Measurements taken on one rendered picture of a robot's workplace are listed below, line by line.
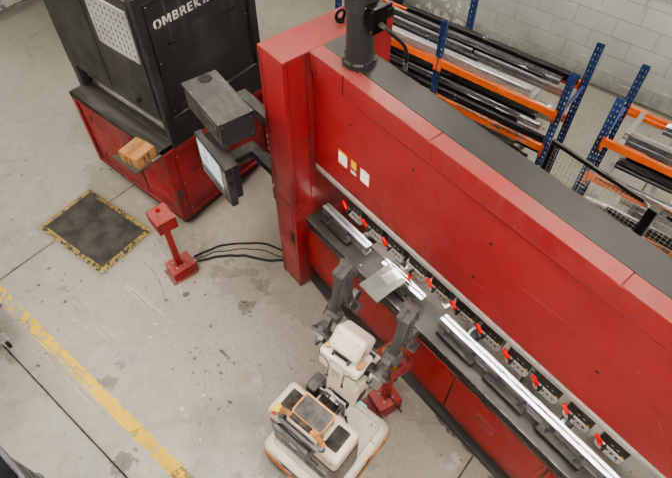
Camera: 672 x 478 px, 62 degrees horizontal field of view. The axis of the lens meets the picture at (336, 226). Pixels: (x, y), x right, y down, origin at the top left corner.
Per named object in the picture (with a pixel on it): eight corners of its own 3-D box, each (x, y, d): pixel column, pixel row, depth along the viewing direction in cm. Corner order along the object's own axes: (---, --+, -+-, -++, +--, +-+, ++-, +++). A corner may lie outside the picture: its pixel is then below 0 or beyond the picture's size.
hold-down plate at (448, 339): (435, 333, 364) (435, 331, 362) (441, 328, 366) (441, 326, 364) (469, 367, 350) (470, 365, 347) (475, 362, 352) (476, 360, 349)
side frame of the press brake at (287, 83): (283, 268, 501) (255, 43, 320) (356, 221, 534) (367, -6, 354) (300, 286, 489) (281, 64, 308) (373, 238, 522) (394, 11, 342)
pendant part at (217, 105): (204, 174, 421) (179, 81, 354) (233, 161, 430) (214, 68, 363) (236, 217, 395) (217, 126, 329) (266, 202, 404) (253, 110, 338)
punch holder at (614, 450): (592, 442, 292) (604, 431, 279) (601, 431, 295) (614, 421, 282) (617, 465, 285) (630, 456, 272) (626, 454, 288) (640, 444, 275)
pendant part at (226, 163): (202, 169, 405) (193, 131, 377) (217, 162, 409) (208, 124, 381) (232, 207, 382) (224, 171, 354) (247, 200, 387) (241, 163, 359)
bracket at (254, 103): (216, 109, 386) (215, 101, 381) (246, 95, 396) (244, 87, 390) (248, 140, 367) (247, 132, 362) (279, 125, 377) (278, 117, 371)
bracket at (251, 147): (227, 160, 425) (225, 153, 419) (253, 146, 434) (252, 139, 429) (256, 190, 406) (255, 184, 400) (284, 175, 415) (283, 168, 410)
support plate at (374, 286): (358, 285, 373) (358, 284, 373) (387, 264, 384) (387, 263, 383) (376, 303, 365) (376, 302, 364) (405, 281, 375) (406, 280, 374)
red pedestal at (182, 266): (163, 271, 498) (138, 211, 433) (188, 256, 508) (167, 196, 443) (174, 286, 489) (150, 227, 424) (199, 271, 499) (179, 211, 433)
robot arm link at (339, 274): (329, 268, 303) (343, 277, 299) (344, 254, 311) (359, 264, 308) (322, 317, 334) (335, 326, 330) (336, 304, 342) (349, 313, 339)
